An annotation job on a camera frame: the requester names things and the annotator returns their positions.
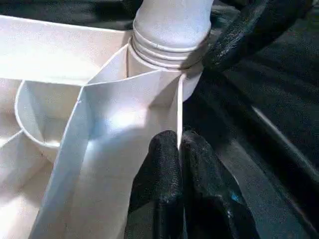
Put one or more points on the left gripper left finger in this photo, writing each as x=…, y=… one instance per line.
x=159, y=194

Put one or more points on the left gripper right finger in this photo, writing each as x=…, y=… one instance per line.
x=214, y=199

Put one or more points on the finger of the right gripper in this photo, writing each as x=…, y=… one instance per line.
x=249, y=30

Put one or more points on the white plastic table leg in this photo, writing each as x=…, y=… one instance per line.
x=172, y=25

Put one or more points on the black mat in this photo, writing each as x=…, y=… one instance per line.
x=269, y=149

